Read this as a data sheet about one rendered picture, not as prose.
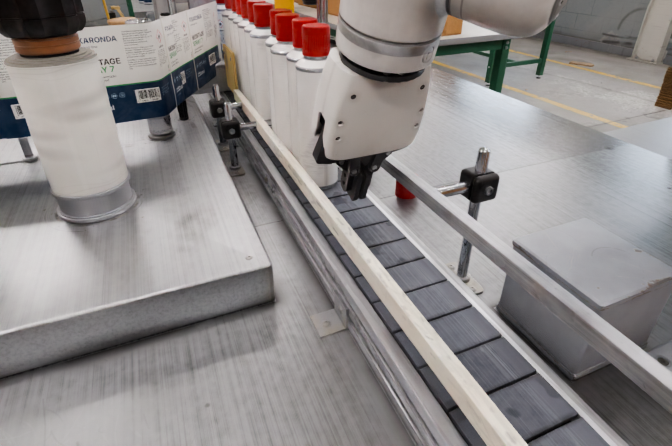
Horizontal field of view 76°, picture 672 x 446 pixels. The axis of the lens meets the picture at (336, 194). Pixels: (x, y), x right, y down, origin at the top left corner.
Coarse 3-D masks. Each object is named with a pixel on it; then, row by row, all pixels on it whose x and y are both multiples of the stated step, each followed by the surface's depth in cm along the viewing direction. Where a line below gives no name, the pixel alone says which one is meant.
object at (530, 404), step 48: (336, 192) 57; (336, 240) 48; (384, 240) 48; (432, 288) 41; (480, 336) 36; (432, 384) 32; (480, 384) 32; (528, 384) 32; (528, 432) 29; (576, 432) 29
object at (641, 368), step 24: (384, 168) 48; (408, 168) 45; (432, 192) 41; (456, 216) 37; (480, 240) 35; (504, 264) 33; (528, 264) 31; (528, 288) 31; (552, 288) 29; (552, 312) 29; (576, 312) 27; (600, 336) 26; (624, 336) 26; (624, 360) 25; (648, 360) 24; (648, 384) 24
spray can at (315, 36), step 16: (304, 32) 49; (320, 32) 49; (304, 48) 50; (320, 48) 50; (304, 64) 50; (320, 64) 50; (304, 80) 51; (304, 96) 52; (304, 112) 53; (304, 128) 54; (304, 144) 55; (304, 160) 56; (320, 176) 57; (336, 176) 59
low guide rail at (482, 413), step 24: (240, 96) 83; (288, 168) 58; (312, 192) 50; (336, 216) 46; (360, 240) 42; (360, 264) 40; (384, 288) 36; (408, 312) 34; (408, 336) 34; (432, 336) 32; (432, 360) 31; (456, 360) 30; (456, 384) 29; (480, 408) 27; (480, 432) 27; (504, 432) 25
